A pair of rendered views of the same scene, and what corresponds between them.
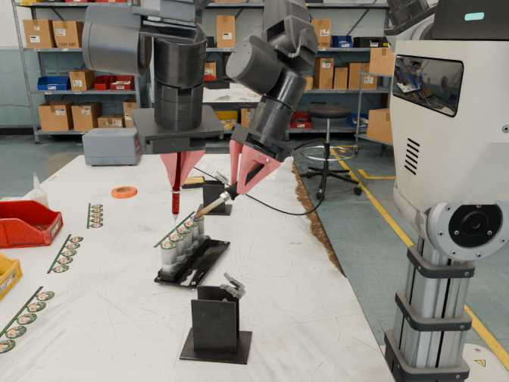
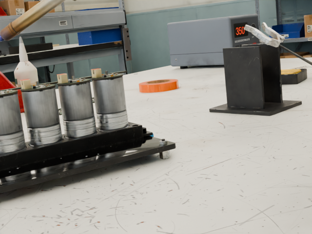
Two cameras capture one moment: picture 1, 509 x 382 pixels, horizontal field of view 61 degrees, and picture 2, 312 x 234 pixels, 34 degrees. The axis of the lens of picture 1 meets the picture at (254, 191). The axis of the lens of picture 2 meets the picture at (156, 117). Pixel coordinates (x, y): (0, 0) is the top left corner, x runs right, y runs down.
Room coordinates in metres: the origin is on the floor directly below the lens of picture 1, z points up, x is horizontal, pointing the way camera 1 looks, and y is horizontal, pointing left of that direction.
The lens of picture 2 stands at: (0.45, -0.20, 0.85)
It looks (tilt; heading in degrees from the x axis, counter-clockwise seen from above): 10 degrees down; 44
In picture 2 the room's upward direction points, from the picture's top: 6 degrees counter-clockwise
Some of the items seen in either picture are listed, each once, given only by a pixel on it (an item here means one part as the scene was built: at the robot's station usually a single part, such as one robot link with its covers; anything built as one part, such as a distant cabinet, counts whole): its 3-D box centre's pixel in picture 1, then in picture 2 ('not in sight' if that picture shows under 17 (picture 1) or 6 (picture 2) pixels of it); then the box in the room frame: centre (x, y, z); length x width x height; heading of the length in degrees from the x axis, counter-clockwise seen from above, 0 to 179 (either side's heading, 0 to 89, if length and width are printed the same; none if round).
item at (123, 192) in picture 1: (123, 192); (158, 85); (1.00, 0.32, 0.76); 0.06 x 0.06 x 0.01
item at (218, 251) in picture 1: (195, 261); (57, 165); (0.65, 0.10, 0.76); 0.16 x 0.07 x 0.01; 164
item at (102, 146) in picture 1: (114, 146); (214, 42); (1.30, 0.43, 0.80); 0.15 x 0.12 x 0.10; 93
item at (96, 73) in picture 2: not in sight; (97, 73); (0.70, 0.10, 0.82); 0.01 x 0.01 x 0.01; 74
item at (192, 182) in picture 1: (191, 182); (275, 76); (1.07, 0.17, 0.76); 0.07 x 0.05 x 0.02; 103
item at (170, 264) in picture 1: (169, 258); not in sight; (0.60, 0.13, 0.79); 0.02 x 0.02 x 0.05
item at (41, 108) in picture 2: (184, 243); (42, 120); (0.65, 0.12, 0.79); 0.02 x 0.02 x 0.05
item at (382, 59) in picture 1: (401, 106); not in sight; (4.05, -1.38, 0.51); 0.75 x 0.48 x 1.03; 31
